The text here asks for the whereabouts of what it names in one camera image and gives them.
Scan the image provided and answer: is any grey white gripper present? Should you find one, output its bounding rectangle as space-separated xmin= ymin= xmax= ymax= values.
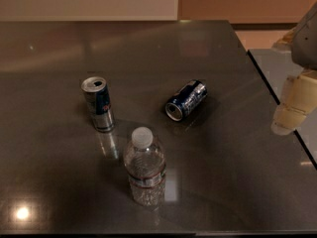
xmin=271 ymin=2 xmax=317 ymax=136

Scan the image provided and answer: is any blue pepsi can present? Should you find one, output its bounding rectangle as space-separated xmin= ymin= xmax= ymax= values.
xmin=164 ymin=79 xmax=208 ymax=122

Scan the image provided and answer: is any silver blue red bull can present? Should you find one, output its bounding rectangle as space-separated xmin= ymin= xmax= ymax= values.
xmin=81 ymin=76 xmax=115 ymax=132

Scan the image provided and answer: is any grey side table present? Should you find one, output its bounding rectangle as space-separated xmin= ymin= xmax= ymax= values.
xmin=248 ymin=49 xmax=317 ymax=166

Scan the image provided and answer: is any clear plastic water bottle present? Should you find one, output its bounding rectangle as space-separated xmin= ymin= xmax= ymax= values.
xmin=123 ymin=127 xmax=166 ymax=207

